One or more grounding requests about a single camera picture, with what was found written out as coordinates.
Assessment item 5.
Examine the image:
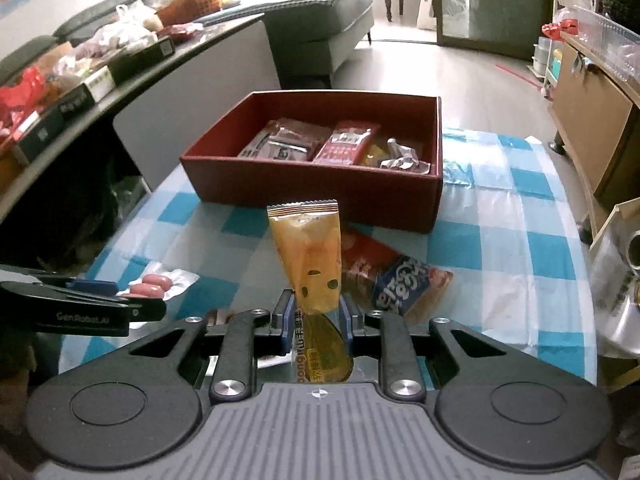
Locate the white noodle snack bag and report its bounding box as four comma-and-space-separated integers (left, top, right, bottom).
239, 118, 332, 162

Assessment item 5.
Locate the blue white checkered tablecloth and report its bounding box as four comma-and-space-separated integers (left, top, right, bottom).
88, 129, 598, 380

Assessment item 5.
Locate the red spicy strip packet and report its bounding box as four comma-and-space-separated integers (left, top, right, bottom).
312, 120, 380, 166

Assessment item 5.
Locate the grey white coffee table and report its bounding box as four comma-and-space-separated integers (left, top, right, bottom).
0, 12, 281, 241

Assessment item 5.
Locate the grey green sofa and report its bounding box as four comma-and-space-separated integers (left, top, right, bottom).
198, 0, 374, 89

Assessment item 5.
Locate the wooden cabinet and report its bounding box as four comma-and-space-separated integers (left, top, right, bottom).
549, 32, 639, 240

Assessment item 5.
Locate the pink sausage packet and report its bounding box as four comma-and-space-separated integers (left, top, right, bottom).
117, 261, 200, 301

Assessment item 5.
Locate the black flat box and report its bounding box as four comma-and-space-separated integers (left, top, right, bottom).
106, 37, 175, 86

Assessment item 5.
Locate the orange plastic basket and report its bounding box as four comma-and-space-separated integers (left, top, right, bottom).
156, 0, 222, 27

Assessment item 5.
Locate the metal pot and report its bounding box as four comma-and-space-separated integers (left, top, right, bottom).
589, 198, 639, 358

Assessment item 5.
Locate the white storage shelf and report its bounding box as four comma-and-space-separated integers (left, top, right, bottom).
529, 0, 640, 91

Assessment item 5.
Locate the glass sliding door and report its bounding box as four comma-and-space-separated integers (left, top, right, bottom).
433, 0, 553, 60

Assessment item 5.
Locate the blue orange snack packet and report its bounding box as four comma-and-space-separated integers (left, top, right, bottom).
341, 229, 454, 325

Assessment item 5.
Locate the red cardboard box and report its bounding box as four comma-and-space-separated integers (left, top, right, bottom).
180, 90, 444, 233

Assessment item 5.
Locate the yellow sauce packet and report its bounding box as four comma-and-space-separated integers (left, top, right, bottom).
267, 200, 352, 382

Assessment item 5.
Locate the silver brown candy packet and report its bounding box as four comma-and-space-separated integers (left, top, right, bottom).
378, 138, 431, 174

